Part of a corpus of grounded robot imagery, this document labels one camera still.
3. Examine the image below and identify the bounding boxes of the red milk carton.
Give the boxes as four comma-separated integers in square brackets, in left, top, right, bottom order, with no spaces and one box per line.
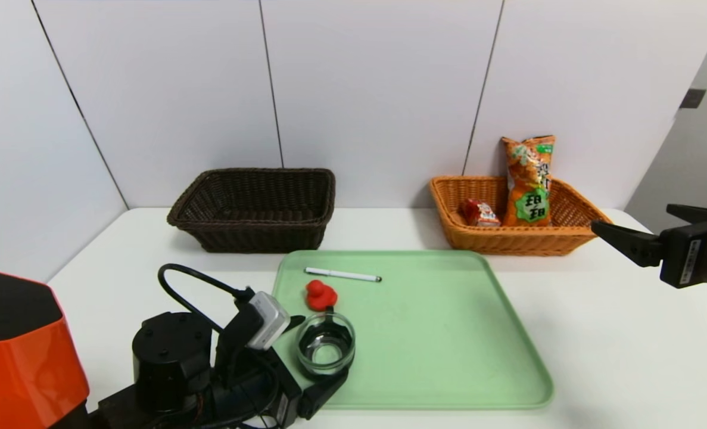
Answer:
[459,198,502,228]

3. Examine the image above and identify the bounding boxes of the green plastic tray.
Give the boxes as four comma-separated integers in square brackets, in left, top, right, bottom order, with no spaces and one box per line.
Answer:
[270,250,554,410]

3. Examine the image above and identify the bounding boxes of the dark brown wicker basket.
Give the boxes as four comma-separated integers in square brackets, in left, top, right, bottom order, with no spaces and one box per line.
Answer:
[167,167,337,253]

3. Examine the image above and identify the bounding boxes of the orange wicker basket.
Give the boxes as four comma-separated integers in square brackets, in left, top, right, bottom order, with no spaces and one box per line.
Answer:
[429,175,614,257]

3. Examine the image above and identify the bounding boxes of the red rubber duck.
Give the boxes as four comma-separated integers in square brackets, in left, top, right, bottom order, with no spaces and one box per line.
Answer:
[306,279,338,312]

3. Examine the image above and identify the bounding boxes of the left camera cable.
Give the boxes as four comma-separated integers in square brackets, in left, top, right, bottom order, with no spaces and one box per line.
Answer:
[157,263,256,334]

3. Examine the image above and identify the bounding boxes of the white pen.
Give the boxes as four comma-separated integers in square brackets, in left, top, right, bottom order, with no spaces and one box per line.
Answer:
[305,268,382,283]

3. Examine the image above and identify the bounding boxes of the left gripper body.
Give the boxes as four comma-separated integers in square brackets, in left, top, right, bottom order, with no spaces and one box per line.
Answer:
[210,346,303,428]

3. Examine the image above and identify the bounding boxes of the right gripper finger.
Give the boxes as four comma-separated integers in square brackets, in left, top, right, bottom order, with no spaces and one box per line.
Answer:
[590,220,664,268]
[666,203,707,224]

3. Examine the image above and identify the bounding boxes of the orange snack bag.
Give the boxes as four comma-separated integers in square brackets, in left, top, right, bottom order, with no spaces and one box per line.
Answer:
[502,135,557,228]

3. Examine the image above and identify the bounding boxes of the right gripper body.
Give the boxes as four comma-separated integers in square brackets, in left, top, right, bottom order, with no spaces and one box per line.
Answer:
[658,212,707,299]

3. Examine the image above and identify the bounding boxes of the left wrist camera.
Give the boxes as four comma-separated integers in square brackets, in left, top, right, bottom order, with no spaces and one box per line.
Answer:
[247,291,291,350]

